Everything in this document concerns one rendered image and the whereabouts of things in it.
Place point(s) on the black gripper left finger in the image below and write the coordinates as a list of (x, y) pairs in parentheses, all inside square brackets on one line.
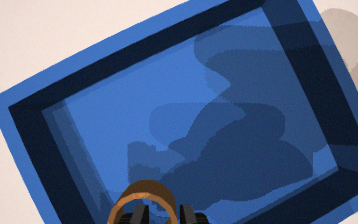
[(139, 216)]

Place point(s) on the blue shallow tray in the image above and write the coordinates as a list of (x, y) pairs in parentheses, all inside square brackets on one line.
[(243, 109)]

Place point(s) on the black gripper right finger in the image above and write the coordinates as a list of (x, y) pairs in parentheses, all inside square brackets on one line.
[(187, 216)]

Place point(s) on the bronze bushing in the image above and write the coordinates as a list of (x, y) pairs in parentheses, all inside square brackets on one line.
[(142, 189)]

